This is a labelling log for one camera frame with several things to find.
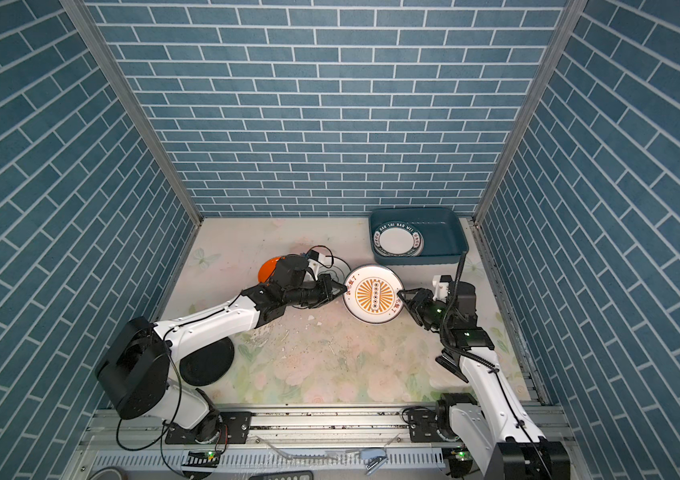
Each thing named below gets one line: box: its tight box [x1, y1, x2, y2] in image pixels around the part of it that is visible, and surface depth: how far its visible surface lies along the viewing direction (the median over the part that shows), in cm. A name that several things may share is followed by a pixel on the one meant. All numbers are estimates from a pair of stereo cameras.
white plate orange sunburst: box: [342, 265, 404, 325], surface depth 84 cm
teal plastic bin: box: [369, 207, 469, 265], surface depth 118 cm
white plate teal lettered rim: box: [373, 222, 425, 257], surface depth 114 cm
